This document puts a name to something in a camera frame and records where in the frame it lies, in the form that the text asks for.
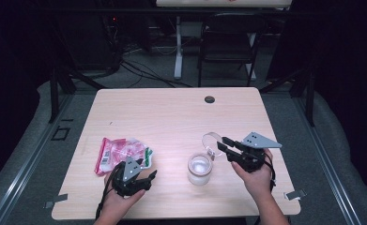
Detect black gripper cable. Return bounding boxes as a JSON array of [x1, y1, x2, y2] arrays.
[[254, 153, 277, 225], [95, 162, 125, 220]]

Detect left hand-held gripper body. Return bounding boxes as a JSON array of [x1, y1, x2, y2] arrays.
[[111, 156, 151, 197]]

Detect black metal stand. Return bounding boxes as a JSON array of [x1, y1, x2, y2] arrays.
[[259, 67, 316, 128], [48, 66, 108, 124]]

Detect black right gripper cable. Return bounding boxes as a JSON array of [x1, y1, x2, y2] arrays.
[[254, 153, 277, 225]]

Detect pink and white plastic bag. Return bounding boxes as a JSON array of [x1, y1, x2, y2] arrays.
[[94, 137, 154, 176]]

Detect dark equipment cabinet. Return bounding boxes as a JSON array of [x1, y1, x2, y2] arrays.
[[58, 12, 123, 73]]

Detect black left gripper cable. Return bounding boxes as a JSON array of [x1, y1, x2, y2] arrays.
[[95, 162, 125, 220]]

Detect black folding chair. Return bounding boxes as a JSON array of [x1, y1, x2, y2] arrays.
[[197, 12, 268, 88]]

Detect person's left hand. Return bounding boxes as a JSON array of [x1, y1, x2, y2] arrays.
[[101, 174, 146, 219]]

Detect white desk leg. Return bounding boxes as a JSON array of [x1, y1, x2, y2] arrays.
[[174, 15, 184, 80], [248, 32, 257, 81]]

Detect person's right hand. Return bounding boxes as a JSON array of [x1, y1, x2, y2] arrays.
[[231, 149, 274, 201]]

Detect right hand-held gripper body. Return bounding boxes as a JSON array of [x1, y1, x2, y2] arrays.
[[226, 131, 283, 173]]

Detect grey tape strip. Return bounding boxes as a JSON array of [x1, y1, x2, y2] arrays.
[[43, 193, 69, 209], [283, 188, 307, 201]]

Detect black floor cables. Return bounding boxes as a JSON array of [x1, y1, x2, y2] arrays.
[[119, 59, 192, 89]]

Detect aluminium floor rail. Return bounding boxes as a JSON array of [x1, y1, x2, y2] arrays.
[[292, 93, 363, 225], [0, 93, 76, 225]]

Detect clear glass jar lid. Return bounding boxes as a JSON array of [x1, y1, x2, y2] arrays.
[[202, 131, 224, 161]]

